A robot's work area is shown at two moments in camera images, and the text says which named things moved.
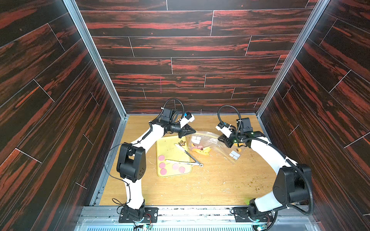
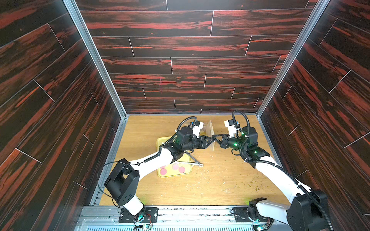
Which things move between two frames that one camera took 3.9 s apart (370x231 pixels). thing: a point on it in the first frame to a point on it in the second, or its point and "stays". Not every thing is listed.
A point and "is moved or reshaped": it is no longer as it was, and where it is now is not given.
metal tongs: x=196 y=162 stays
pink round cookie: x=163 y=171 stays
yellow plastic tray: x=167 y=149 stays
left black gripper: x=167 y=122 to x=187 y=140
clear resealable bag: x=205 y=144 is moved or reshaped
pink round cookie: x=181 y=169 stays
